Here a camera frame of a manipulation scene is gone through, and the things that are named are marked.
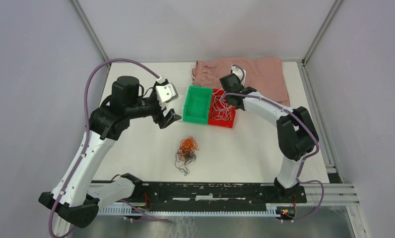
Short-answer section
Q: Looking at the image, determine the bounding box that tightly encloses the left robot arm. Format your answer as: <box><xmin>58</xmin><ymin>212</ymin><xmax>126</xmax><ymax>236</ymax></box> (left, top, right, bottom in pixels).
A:
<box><xmin>39</xmin><ymin>76</ymin><xmax>181</xmax><ymax>228</ymax></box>

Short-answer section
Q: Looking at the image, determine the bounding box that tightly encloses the cable bundle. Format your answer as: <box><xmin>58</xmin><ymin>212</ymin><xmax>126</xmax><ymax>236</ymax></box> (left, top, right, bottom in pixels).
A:
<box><xmin>174</xmin><ymin>136</ymin><xmax>200</xmax><ymax>177</ymax></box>

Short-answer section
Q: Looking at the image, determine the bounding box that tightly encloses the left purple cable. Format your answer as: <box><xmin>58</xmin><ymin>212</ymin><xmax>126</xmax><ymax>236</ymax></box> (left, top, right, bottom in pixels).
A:
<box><xmin>48</xmin><ymin>58</ymin><xmax>174</xmax><ymax>238</ymax></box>

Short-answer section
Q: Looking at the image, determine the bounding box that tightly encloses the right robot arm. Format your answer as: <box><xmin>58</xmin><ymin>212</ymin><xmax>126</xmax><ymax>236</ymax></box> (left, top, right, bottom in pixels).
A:
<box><xmin>219</xmin><ymin>73</ymin><xmax>320</xmax><ymax>202</ymax></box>

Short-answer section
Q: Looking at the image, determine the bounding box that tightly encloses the green plastic bin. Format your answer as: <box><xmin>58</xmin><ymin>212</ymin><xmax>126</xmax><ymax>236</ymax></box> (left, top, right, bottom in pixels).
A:
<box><xmin>183</xmin><ymin>86</ymin><xmax>212</xmax><ymax>124</ymax></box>

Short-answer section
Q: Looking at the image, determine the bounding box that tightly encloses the white cable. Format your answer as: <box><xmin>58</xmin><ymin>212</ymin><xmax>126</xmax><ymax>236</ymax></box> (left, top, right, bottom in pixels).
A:
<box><xmin>211</xmin><ymin>90</ymin><xmax>235</xmax><ymax>123</ymax></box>

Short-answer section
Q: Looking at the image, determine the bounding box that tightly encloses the white slotted cable duct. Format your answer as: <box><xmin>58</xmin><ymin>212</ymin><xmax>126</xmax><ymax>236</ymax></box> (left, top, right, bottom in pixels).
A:
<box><xmin>98</xmin><ymin>203</ymin><xmax>280</xmax><ymax>218</ymax></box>

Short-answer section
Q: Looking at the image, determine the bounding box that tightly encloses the red plastic bin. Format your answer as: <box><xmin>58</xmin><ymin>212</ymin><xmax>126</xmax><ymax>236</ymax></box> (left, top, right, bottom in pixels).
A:
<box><xmin>207</xmin><ymin>88</ymin><xmax>236</xmax><ymax>128</ymax></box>

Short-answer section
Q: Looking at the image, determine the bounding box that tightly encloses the pink cloth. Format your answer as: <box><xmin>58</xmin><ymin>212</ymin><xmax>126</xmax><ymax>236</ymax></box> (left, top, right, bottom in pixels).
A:
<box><xmin>192</xmin><ymin>57</ymin><xmax>290</xmax><ymax>107</ymax></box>

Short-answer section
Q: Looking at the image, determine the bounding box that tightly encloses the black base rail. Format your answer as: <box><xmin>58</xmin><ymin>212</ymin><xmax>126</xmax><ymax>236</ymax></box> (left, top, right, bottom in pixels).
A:
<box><xmin>126</xmin><ymin>181</ymin><xmax>307</xmax><ymax>212</ymax></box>

